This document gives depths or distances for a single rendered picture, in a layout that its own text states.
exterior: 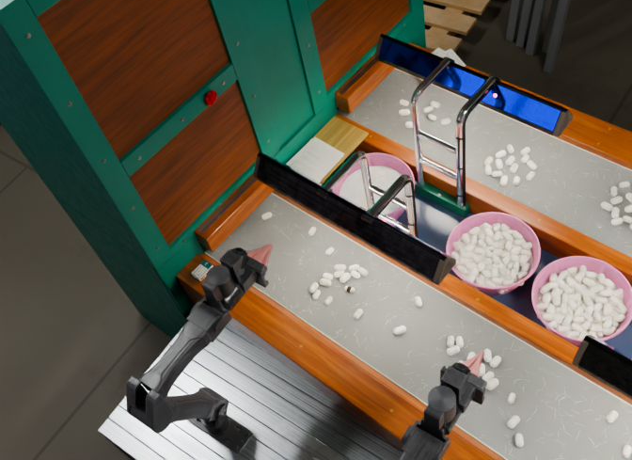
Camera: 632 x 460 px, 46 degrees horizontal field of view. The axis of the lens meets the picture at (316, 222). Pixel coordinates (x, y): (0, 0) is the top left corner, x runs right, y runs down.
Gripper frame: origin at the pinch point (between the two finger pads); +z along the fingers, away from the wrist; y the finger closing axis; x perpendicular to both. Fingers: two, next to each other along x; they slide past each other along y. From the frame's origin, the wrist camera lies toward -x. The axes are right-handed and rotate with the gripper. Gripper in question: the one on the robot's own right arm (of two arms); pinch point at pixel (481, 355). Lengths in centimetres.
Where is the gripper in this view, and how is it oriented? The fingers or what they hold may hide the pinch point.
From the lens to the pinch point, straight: 170.2
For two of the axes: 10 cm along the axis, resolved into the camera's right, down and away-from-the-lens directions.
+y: -8.1, -3.9, 4.4
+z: 5.7, -6.9, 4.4
